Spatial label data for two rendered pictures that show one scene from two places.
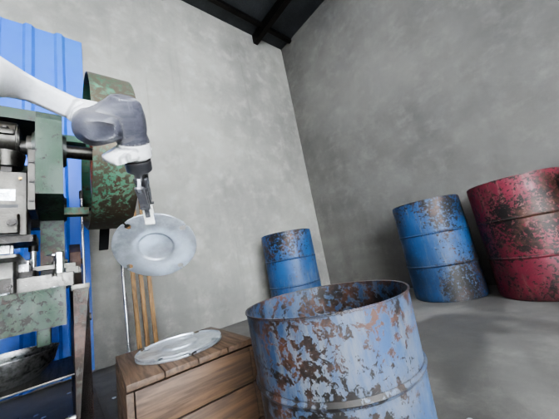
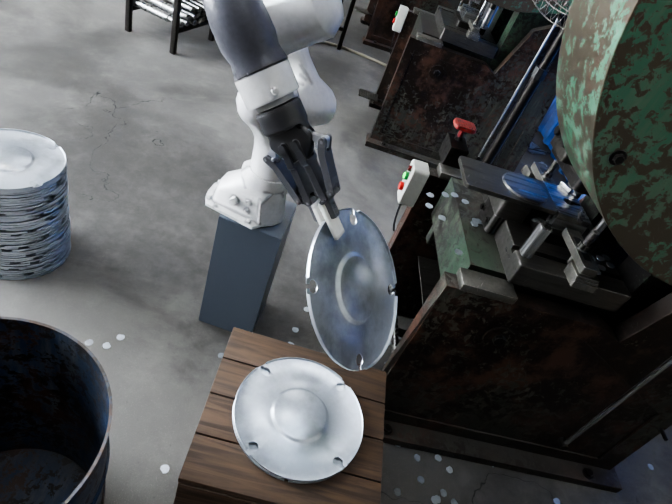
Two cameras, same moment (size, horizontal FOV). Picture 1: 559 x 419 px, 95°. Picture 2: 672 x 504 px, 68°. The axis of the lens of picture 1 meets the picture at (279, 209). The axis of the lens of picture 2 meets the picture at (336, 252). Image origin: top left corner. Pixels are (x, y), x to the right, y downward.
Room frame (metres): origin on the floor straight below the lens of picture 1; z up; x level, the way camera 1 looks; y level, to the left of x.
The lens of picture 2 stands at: (1.24, -0.12, 1.32)
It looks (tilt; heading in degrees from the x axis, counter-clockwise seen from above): 39 degrees down; 119
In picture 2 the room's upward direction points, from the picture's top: 23 degrees clockwise
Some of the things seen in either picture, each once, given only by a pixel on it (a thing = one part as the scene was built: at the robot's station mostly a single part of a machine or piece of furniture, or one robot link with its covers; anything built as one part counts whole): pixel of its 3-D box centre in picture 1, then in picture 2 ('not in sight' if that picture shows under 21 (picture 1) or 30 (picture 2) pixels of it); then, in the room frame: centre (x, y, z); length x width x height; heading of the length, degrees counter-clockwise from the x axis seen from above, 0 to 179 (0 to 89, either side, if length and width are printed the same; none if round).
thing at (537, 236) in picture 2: (59, 262); (535, 239); (1.10, 0.97, 0.75); 0.03 x 0.03 x 0.10; 41
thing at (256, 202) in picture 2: not in sight; (251, 185); (0.45, 0.70, 0.52); 0.22 x 0.19 x 0.14; 33
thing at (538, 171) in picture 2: not in sight; (545, 174); (0.97, 1.32, 0.76); 0.17 x 0.06 x 0.10; 131
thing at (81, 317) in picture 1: (85, 324); (570, 370); (1.36, 1.08, 0.45); 0.92 x 0.12 x 0.90; 41
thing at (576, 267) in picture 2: (57, 263); (583, 250); (1.19, 1.06, 0.76); 0.17 x 0.06 x 0.10; 131
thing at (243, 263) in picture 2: not in sight; (245, 264); (0.48, 0.72, 0.23); 0.18 x 0.18 x 0.45; 33
